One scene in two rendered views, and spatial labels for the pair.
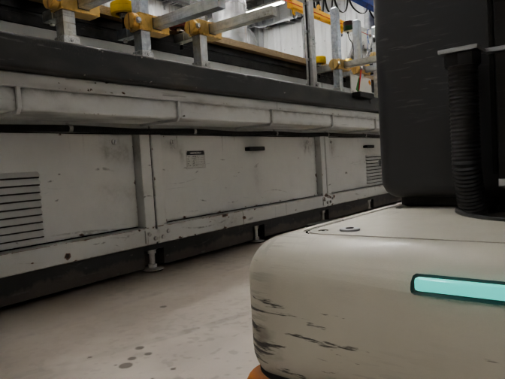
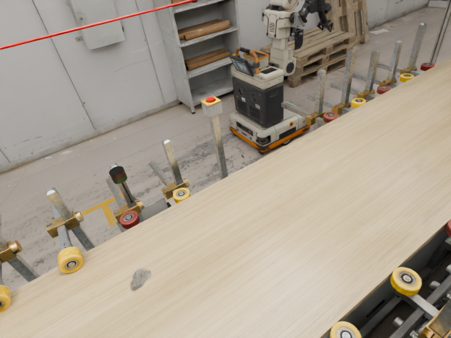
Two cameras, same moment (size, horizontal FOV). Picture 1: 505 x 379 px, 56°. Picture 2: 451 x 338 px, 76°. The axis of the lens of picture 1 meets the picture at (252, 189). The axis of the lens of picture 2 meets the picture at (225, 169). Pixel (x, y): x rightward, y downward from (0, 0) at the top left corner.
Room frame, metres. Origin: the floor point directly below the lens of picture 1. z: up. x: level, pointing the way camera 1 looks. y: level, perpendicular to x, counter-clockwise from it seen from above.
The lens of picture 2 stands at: (3.36, 0.22, 1.80)
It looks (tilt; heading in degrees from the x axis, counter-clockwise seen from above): 39 degrees down; 205
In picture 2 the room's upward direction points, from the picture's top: 9 degrees counter-clockwise
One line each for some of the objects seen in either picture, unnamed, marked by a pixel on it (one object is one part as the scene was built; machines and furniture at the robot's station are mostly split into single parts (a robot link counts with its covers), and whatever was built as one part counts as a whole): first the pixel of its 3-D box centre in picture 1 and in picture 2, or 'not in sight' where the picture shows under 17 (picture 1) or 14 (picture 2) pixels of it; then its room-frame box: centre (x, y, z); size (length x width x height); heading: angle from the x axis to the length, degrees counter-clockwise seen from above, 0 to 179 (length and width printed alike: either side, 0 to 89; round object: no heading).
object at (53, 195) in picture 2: (376, 67); (77, 229); (2.83, -0.77, 0.89); 0.04 x 0.04 x 0.48; 52
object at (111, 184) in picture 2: (376, 68); (120, 202); (2.62, -0.71, 0.84); 0.43 x 0.03 x 0.04; 52
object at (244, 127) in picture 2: not in sight; (245, 128); (0.89, -0.60, 0.23); 0.41 x 0.02 x 0.08; 51
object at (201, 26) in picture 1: (203, 30); (315, 117); (1.67, 0.13, 0.84); 0.14 x 0.06 x 0.05; 142
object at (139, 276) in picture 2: not in sight; (138, 277); (2.98, -0.35, 0.91); 0.09 x 0.07 x 0.02; 167
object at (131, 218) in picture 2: not in sight; (132, 224); (2.74, -0.56, 0.85); 0.08 x 0.08 x 0.11
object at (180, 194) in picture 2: (319, 67); (183, 201); (2.55, -0.39, 0.85); 0.08 x 0.08 x 0.11
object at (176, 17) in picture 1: (166, 21); (331, 105); (1.44, 0.22, 0.80); 0.43 x 0.03 x 0.04; 52
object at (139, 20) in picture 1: (146, 25); (341, 107); (1.47, 0.29, 0.81); 0.14 x 0.06 x 0.05; 142
